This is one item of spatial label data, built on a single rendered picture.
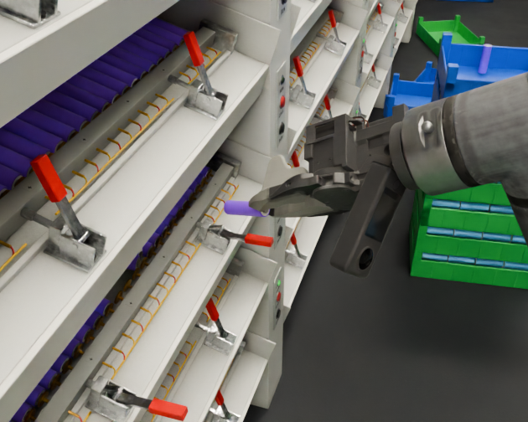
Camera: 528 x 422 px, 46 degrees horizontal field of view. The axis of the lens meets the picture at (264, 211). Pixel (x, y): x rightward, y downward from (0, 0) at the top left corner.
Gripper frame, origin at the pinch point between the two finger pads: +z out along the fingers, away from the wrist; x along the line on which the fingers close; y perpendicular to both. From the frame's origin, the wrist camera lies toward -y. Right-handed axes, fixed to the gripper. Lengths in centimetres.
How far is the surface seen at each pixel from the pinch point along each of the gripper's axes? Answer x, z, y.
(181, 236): 3.6, 10.2, -2.3
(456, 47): -65, 0, 59
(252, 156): -8.7, 9.9, 13.1
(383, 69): -120, 48, 100
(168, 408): 12.3, 0.3, -23.1
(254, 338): -33.8, 29.8, -8.6
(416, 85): -127, 38, 93
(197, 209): 0.4, 11.1, 2.3
